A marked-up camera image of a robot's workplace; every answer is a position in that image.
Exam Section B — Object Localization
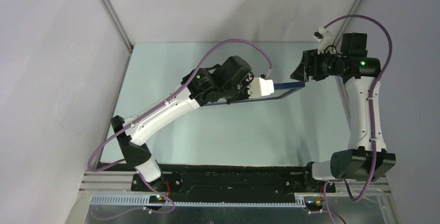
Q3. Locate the left aluminium corner post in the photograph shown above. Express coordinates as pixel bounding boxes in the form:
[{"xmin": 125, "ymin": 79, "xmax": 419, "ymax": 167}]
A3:
[{"xmin": 99, "ymin": 0, "xmax": 134, "ymax": 53}]

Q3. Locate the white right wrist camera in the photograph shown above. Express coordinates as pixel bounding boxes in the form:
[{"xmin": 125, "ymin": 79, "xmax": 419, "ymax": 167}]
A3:
[{"xmin": 313, "ymin": 27, "xmax": 334, "ymax": 54}]

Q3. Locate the grey slotted cable duct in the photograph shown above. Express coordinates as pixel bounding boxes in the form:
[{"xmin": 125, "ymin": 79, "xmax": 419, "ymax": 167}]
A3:
[{"xmin": 90, "ymin": 194, "xmax": 306, "ymax": 207}]

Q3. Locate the right aluminium corner post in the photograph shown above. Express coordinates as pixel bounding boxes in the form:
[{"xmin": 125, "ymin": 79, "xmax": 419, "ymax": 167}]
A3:
[{"xmin": 333, "ymin": 0, "xmax": 363, "ymax": 47}]

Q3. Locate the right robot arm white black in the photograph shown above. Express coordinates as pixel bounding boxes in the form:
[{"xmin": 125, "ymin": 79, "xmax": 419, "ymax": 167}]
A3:
[{"xmin": 290, "ymin": 29, "xmax": 396, "ymax": 192}]

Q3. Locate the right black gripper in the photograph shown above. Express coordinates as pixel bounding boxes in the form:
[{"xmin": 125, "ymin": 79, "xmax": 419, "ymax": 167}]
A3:
[{"xmin": 291, "ymin": 48, "xmax": 346, "ymax": 83}]

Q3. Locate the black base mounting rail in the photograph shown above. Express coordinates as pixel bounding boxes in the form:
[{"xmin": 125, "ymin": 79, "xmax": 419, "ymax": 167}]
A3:
[{"xmin": 149, "ymin": 171, "xmax": 324, "ymax": 193}]

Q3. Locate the wooden picture frame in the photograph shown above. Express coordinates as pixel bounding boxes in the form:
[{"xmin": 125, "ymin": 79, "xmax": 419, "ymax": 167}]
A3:
[{"xmin": 195, "ymin": 82, "xmax": 305, "ymax": 106}]

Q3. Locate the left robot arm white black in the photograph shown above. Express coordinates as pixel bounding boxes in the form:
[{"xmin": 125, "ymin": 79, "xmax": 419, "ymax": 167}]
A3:
[{"xmin": 111, "ymin": 56, "xmax": 254, "ymax": 191}]

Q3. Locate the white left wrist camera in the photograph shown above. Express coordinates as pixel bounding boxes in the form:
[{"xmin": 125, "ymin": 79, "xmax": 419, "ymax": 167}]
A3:
[{"xmin": 247, "ymin": 77, "xmax": 274, "ymax": 99}]

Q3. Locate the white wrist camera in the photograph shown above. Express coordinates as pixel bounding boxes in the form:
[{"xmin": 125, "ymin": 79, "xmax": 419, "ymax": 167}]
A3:
[
  {"xmin": 247, "ymin": 77, "xmax": 274, "ymax": 99},
  {"xmin": 313, "ymin": 27, "xmax": 334, "ymax": 54}
]

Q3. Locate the aluminium corner post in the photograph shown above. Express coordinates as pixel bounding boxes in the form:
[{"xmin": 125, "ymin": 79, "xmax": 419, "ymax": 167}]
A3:
[
  {"xmin": 99, "ymin": 0, "xmax": 134, "ymax": 53},
  {"xmin": 333, "ymin": 0, "xmax": 363, "ymax": 47}
]

